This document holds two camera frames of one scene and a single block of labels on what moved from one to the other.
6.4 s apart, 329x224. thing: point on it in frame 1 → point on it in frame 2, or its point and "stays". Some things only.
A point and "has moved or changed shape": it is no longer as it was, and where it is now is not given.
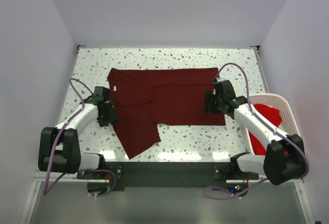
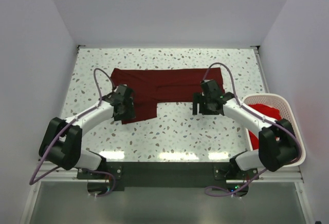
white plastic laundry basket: [289, 125] stays
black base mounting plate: [167, 174] stays
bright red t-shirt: [272, 115] stays
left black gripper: [112, 116] → [130, 113]
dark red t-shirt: [143, 98] has moved or changed shape
